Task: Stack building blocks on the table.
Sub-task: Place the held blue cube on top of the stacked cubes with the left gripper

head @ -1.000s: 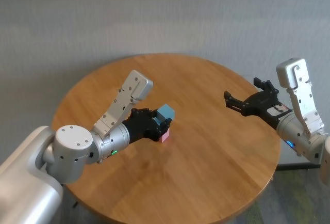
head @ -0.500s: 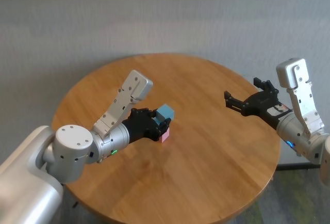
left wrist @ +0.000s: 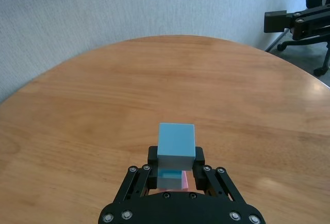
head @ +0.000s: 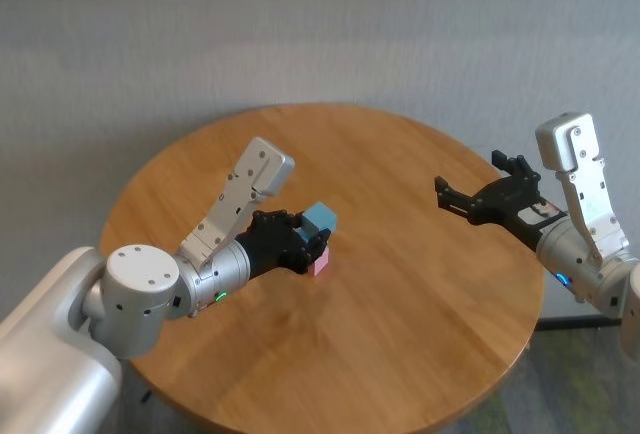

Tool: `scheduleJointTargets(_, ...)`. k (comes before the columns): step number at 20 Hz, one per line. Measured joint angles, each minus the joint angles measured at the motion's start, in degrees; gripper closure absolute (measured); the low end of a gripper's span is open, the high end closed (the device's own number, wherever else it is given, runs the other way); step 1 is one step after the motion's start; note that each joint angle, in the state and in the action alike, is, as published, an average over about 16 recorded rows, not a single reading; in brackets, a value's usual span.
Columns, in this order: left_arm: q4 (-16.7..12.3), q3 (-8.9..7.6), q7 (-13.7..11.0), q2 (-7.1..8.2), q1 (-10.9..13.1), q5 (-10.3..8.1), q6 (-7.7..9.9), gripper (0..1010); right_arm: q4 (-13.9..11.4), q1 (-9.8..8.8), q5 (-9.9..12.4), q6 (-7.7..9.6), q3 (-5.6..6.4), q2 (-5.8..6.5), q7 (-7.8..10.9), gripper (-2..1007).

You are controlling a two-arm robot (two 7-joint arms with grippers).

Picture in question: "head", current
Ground pink building block cube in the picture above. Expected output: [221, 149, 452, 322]
[308, 244, 332, 278]

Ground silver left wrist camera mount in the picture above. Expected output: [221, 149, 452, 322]
[177, 136, 296, 271]

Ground blue building block cube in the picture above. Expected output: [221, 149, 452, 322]
[298, 201, 338, 245]

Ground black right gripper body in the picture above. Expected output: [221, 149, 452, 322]
[469, 173, 570, 251]

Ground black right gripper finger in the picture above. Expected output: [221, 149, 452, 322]
[433, 175, 480, 223]
[490, 149, 540, 180]

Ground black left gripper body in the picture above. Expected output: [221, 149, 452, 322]
[234, 209, 307, 280]

